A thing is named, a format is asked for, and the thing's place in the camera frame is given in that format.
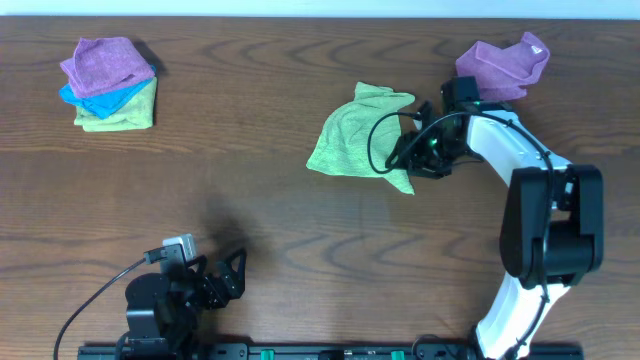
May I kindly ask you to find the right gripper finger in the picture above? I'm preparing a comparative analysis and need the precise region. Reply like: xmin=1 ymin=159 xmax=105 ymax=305
xmin=415 ymin=101 xmax=434 ymax=131
xmin=385 ymin=131 xmax=415 ymax=171

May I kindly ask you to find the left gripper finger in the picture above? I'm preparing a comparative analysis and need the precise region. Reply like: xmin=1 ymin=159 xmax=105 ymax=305
xmin=187 ymin=255 xmax=208 ymax=278
xmin=216 ymin=248 xmax=247 ymax=299

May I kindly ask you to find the light green cloth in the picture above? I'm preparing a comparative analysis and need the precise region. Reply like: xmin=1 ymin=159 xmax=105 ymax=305
xmin=306 ymin=82 xmax=415 ymax=195

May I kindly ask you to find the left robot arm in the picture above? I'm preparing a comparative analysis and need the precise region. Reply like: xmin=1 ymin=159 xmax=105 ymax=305
xmin=115 ymin=245 xmax=247 ymax=359

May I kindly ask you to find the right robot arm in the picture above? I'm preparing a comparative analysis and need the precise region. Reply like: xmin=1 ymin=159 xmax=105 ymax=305
xmin=382 ymin=100 xmax=604 ymax=359

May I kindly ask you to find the crumpled purple cloth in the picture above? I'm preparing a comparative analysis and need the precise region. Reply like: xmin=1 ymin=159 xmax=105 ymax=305
xmin=455 ymin=32 xmax=551 ymax=101

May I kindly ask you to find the folded green cloth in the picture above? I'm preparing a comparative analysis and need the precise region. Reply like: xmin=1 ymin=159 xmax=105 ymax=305
xmin=74 ymin=77 xmax=158 ymax=132

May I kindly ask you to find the folded blue cloth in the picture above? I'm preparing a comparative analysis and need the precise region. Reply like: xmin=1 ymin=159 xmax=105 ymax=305
xmin=59 ymin=78 xmax=155 ymax=119

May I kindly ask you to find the folded purple cloth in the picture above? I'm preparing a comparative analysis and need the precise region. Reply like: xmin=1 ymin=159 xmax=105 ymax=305
xmin=60 ymin=37 xmax=155 ymax=98

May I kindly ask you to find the left black cable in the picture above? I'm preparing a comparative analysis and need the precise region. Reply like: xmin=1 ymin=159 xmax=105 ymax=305
xmin=52 ymin=252 xmax=161 ymax=360

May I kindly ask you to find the black cable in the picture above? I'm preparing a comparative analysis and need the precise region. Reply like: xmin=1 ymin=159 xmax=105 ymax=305
xmin=366 ymin=110 xmax=556 ymax=360
xmin=52 ymin=252 xmax=161 ymax=360

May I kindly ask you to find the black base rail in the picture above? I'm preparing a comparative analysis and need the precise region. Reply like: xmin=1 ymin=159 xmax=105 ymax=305
xmin=77 ymin=342 xmax=585 ymax=360

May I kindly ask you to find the right black cable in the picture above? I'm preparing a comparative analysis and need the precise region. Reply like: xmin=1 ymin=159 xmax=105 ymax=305
xmin=366 ymin=110 xmax=556 ymax=360

